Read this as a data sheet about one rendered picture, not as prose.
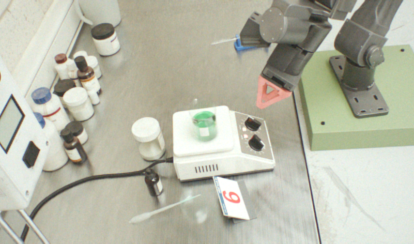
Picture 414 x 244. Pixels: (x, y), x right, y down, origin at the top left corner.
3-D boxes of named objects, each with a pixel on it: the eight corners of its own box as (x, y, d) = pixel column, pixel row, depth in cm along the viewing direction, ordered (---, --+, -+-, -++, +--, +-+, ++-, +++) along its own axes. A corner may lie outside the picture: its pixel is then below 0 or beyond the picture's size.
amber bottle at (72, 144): (79, 150, 96) (65, 123, 89) (90, 155, 94) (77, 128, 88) (68, 160, 94) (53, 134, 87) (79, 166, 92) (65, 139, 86)
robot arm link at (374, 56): (370, 51, 77) (392, 40, 79) (337, 31, 83) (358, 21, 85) (365, 77, 82) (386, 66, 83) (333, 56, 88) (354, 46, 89)
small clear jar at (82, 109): (67, 117, 104) (57, 98, 100) (83, 103, 107) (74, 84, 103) (83, 125, 102) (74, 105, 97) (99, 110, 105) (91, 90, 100)
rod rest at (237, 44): (267, 37, 118) (267, 26, 116) (271, 43, 116) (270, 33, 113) (233, 44, 118) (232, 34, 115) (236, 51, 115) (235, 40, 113)
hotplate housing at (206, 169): (265, 126, 94) (264, 100, 88) (275, 172, 84) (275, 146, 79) (168, 139, 95) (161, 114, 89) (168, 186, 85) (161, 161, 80)
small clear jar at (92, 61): (91, 83, 113) (84, 68, 109) (83, 76, 116) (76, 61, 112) (105, 75, 115) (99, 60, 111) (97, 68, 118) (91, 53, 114)
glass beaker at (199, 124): (225, 139, 81) (221, 109, 75) (200, 150, 80) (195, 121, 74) (211, 120, 85) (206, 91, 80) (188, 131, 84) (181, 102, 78)
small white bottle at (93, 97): (100, 99, 108) (93, 81, 104) (98, 104, 106) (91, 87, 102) (92, 99, 108) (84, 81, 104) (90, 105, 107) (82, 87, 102)
